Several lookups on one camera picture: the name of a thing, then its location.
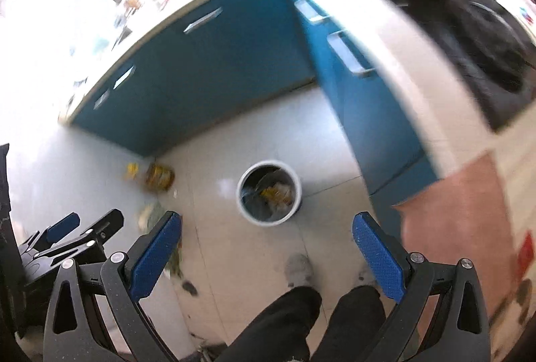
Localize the black gas stove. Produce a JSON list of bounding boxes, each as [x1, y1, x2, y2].
[[390, 0, 535, 131]]

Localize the grey right slipper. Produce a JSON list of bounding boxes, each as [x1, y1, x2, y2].
[[354, 262, 379, 289]]

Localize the snack wrapper in bin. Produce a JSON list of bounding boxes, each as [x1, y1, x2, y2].
[[261, 183, 293, 207]]

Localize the person's right leg black trousers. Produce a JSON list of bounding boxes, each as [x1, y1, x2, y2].
[[311, 285, 386, 362]]

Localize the black wok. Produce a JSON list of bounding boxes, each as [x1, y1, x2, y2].
[[446, 0, 535, 93]]

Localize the blue kitchen cabinets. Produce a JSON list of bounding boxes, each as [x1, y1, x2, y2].
[[68, 0, 441, 237]]

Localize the grey left slipper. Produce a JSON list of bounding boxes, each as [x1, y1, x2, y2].
[[284, 253, 314, 289]]

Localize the grey slipper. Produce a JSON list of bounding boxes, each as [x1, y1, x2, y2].
[[284, 253, 314, 289], [354, 262, 379, 289]]

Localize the person's leg black trousers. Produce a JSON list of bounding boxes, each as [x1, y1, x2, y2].
[[217, 287, 322, 362], [311, 285, 386, 362]]

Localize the white round trash bin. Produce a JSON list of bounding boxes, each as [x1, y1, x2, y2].
[[235, 160, 303, 227]]

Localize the person's left leg black trousers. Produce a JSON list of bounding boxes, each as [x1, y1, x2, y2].
[[217, 287, 322, 362]]

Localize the black trash bag liner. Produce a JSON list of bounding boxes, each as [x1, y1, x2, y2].
[[240, 165, 296, 222]]

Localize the green vegetable scraps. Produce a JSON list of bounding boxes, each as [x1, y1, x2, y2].
[[165, 241, 184, 279]]

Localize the white plastic bag of vegetables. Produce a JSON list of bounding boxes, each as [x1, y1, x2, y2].
[[137, 202, 165, 234]]

